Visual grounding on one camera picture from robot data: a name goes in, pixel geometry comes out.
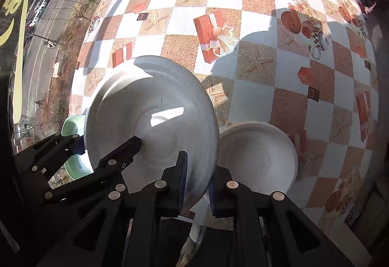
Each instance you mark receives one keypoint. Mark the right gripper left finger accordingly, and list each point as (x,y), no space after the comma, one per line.
(125,231)

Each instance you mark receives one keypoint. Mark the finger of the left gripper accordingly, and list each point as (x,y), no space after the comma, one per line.
(46,156)
(108,169)

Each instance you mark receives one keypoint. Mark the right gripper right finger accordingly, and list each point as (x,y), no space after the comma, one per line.
(269,229)

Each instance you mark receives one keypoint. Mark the green square plate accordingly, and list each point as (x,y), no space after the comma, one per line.
(78,165)

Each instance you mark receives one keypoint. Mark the white paper bowl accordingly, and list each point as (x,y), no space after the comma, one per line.
(258,155)
(165,105)

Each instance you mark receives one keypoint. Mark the white paper bowl back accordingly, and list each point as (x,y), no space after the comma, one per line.
(165,105)

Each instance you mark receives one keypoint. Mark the patterned checkered tablecloth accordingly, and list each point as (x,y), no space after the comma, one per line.
(305,66)

